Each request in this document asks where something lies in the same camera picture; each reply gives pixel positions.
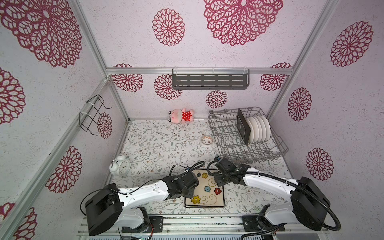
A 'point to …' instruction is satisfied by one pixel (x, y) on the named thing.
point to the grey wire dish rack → (230, 145)
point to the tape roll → (207, 139)
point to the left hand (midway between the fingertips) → (189, 192)
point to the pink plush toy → (178, 116)
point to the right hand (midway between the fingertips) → (217, 176)
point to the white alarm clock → (120, 166)
